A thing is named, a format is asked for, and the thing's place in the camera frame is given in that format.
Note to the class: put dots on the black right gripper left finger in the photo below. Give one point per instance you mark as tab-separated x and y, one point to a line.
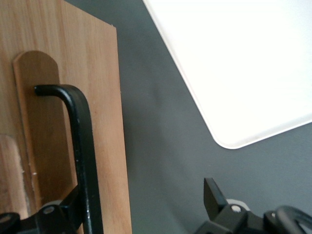
70	202

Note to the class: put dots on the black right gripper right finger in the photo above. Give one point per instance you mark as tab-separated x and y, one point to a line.
214	197

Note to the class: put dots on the beige rectangular tray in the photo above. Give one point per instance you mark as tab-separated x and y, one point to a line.
243	68

